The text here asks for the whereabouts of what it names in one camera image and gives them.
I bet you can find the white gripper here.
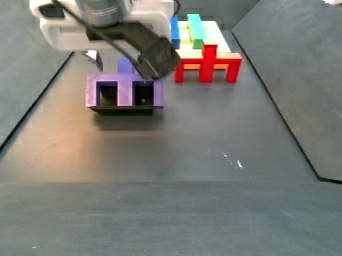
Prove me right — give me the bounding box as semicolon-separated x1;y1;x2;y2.
29;0;173;71

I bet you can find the purple comb-shaped block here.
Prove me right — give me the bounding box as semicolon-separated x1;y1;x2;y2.
85;58;164;111

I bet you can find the black angle fixture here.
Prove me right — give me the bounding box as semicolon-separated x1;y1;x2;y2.
88;81;153;114

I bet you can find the blue long bar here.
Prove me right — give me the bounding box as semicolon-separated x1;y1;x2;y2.
169;15;180;49

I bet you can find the green long bar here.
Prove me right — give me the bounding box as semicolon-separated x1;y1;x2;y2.
187;14;205;49

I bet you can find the red comb-shaped block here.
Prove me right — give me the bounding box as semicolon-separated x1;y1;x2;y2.
173;41;241;83

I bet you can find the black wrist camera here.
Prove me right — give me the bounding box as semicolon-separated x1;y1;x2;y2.
85;22;180;80

